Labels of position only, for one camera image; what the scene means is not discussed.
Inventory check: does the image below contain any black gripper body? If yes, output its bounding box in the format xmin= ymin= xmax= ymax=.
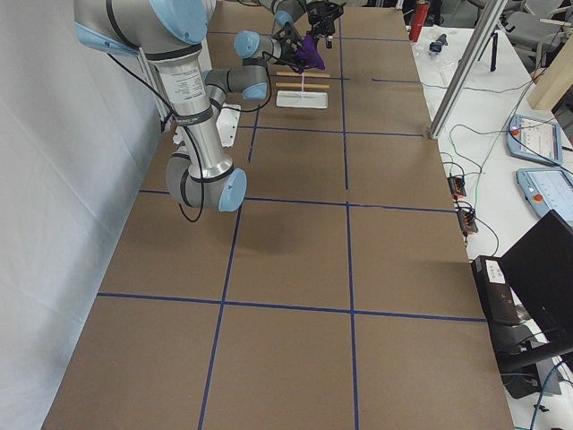
xmin=306 ymin=1 xmax=346 ymax=48
xmin=270 ymin=24 xmax=304 ymax=68

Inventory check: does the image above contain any purple towel with loop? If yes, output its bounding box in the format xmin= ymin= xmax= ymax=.
xmin=295 ymin=34 xmax=326 ymax=71

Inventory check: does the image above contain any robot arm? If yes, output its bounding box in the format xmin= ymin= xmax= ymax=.
xmin=256 ymin=0 xmax=346 ymax=49
xmin=73 ymin=1 xmax=307 ymax=212

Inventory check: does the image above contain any longer wooden rack rod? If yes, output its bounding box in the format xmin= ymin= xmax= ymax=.
xmin=276 ymin=71 xmax=330 ymax=79

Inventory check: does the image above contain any shorter wooden rack rod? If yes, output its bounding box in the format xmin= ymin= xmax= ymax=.
xmin=275 ymin=82 xmax=330 ymax=90

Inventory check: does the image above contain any white towel rack base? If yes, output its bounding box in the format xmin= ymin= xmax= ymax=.
xmin=276 ymin=90 xmax=329 ymax=109

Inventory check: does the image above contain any red cylinder bottle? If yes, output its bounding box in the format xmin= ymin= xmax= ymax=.
xmin=409 ymin=0 xmax=431 ymax=42

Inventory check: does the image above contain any orange connector hub far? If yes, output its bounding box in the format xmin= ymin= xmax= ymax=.
xmin=447 ymin=176 xmax=466 ymax=201

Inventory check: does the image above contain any orange connector hub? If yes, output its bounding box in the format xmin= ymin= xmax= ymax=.
xmin=447 ymin=176 xmax=466 ymax=201
xmin=456 ymin=202 xmax=478 ymax=237

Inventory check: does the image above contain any white backdrop curtain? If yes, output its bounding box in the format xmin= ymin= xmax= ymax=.
xmin=1 ymin=1 xmax=160 ymax=429

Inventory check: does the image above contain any orange connector hub near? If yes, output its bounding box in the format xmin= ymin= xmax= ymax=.
xmin=456 ymin=202 xmax=478 ymax=237

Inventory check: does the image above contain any black monitor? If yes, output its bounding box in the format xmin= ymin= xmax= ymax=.
xmin=500 ymin=210 xmax=572 ymax=333

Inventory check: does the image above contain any black mini computer box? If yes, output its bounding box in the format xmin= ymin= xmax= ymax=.
xmin=471 ymin=255 xmax=526 ymax=326

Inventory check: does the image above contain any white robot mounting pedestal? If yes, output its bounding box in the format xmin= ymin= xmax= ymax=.
xmin=173 ymin=100 xmax=240 ymax=151

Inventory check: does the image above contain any grey aluminium frame post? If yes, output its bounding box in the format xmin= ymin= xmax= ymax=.
xmin=429 ymin=0 xmax=507 ymax=139

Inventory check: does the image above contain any teach pendant near post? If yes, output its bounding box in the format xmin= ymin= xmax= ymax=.
xmin=507 ymin=114 xmax=563 ymax=166

